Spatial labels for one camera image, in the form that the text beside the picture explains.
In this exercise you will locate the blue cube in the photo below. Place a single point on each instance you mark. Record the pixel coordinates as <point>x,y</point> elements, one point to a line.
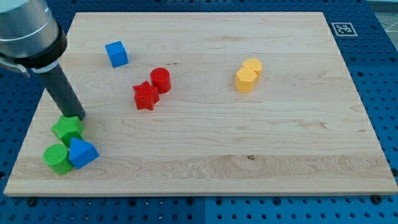
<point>117,54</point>

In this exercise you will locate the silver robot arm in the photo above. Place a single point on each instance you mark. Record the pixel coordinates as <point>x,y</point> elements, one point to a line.
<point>31,38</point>

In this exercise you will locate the blue triangle block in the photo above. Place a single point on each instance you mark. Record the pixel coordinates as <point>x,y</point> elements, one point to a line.
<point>82,153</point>

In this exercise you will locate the wooden board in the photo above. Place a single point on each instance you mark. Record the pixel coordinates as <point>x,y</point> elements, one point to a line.
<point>303,130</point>

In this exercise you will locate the red cylinder block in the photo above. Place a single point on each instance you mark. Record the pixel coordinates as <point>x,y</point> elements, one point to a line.
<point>160,78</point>

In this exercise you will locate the yellow hexagon block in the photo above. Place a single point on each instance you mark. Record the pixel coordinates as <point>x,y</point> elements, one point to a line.
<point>245,80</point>

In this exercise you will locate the red star block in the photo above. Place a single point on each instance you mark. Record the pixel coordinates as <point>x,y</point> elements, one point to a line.
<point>145,96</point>

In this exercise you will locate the yellow heart block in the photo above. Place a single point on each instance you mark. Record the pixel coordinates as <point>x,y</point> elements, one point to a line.
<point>254,64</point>

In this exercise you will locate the green star block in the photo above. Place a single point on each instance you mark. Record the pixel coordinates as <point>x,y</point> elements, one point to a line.
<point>67,128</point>

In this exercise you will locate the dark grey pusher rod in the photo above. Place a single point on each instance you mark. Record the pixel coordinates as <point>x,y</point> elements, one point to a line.
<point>61,91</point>

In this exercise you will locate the green cylinder block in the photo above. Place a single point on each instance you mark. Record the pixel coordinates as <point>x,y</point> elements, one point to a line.
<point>56,157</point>

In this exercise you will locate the white fiducial marker tag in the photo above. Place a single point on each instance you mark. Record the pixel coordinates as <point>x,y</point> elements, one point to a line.
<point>344,29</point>

